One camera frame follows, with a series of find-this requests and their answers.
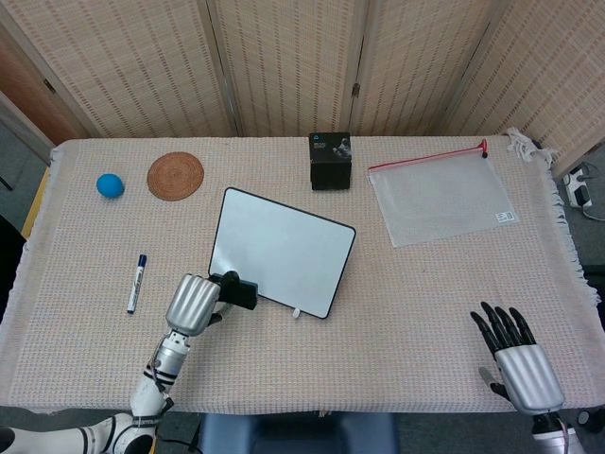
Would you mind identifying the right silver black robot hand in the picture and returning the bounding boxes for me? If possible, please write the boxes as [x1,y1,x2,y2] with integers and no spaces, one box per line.
[469,302,566,417]

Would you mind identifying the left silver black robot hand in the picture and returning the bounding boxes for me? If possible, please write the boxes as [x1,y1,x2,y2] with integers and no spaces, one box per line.
[164,270,240,338]

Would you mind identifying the black whiteboard eraser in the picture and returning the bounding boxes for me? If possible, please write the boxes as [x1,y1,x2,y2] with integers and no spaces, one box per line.
[225,278,260,312]

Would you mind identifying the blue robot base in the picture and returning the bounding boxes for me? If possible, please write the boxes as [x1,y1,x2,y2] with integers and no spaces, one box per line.
[196,411,399,454]

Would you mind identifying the blue capped whiteboard marker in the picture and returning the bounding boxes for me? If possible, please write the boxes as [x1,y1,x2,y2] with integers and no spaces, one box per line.
[125,253,148,316]

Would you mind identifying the round woven brown coaster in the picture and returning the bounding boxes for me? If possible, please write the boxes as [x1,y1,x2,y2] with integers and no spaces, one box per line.
[146,150,205,202]

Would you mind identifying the blue ball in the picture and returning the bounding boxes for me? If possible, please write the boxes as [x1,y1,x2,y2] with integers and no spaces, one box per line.
[95,173,126,200]

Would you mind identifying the beige woven tablecloth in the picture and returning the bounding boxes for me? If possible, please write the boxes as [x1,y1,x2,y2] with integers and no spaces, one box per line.
[0,126,600,419]

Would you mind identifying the clear zipper pouch red zip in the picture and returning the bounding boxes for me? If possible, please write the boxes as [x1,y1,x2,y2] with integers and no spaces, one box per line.
[366,138,520,249]

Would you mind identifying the white power strip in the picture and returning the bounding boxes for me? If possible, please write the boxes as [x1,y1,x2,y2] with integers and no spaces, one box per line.
[562,163,595,209]

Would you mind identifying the black cardboard box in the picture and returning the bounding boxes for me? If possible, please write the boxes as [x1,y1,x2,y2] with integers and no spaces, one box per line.
[308,131,353,192]

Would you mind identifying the bamboo folding screen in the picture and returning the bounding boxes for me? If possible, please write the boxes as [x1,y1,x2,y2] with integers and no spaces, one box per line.
[0,0,605,180]

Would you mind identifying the small whiteboard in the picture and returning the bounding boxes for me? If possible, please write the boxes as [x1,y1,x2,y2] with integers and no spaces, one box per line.
[207,186,356,321]

